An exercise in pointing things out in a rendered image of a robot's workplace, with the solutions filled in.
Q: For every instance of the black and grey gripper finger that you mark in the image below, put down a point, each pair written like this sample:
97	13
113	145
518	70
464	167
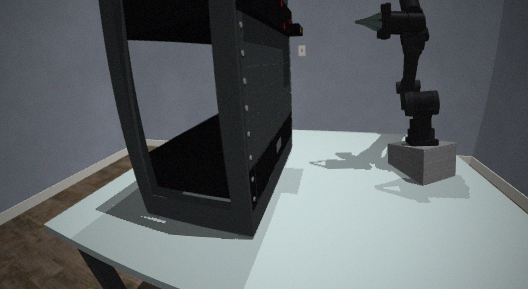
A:
375	17
377	24

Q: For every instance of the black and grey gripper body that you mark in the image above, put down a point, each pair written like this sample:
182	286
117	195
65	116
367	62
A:
391	22

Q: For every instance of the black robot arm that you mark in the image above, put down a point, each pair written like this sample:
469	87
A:
421	132

